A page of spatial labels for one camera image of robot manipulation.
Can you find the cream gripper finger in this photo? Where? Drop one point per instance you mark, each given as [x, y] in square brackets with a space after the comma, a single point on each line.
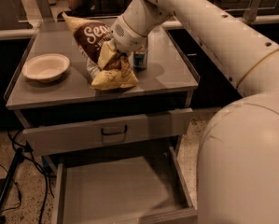
[108, 52]

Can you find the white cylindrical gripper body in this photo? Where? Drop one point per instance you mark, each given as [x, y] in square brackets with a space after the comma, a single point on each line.
[128, 37]

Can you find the brown sea salt chip bag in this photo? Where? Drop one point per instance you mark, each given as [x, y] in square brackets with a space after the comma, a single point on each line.
[90, 36]

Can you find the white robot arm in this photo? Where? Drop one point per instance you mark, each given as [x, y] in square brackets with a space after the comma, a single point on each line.
[238, 157]

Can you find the grey metal drawer cabinet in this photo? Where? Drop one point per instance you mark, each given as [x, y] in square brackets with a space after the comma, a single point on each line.
[79, 111]

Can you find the grey top drawer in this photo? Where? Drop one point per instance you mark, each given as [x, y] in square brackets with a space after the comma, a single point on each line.
[83, 135]

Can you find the grey open middle drawer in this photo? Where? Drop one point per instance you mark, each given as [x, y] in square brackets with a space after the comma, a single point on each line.
[134, 185]

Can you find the silver blue energy drink can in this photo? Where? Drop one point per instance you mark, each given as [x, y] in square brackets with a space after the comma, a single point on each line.
[140, 58]

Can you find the white paper bowl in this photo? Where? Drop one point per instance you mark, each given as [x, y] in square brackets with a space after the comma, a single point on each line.
[46, 68]

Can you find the black tripod leg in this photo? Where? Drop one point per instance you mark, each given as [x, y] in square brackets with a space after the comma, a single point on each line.
[6, 182]

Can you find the black drawer handle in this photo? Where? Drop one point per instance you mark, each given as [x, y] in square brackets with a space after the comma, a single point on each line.
[114, 130]

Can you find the left grey metal post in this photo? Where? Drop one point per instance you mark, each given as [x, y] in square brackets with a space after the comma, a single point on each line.
[45, 11]

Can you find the grey metal post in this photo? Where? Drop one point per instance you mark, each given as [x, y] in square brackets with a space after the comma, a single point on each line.
[45, 11]
[251, 12]

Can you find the right grey metal post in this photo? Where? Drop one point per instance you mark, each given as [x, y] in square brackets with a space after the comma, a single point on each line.
[251, 12]

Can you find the white horizontal rail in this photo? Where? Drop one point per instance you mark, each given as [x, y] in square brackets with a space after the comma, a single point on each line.
[269, 19]

